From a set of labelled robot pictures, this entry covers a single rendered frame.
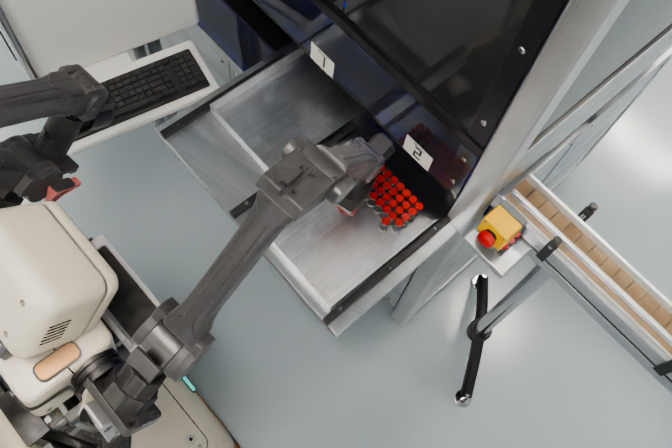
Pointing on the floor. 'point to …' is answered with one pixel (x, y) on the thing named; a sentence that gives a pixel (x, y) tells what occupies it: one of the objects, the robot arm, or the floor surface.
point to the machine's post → (538, 97)
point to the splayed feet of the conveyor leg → (474, 343)
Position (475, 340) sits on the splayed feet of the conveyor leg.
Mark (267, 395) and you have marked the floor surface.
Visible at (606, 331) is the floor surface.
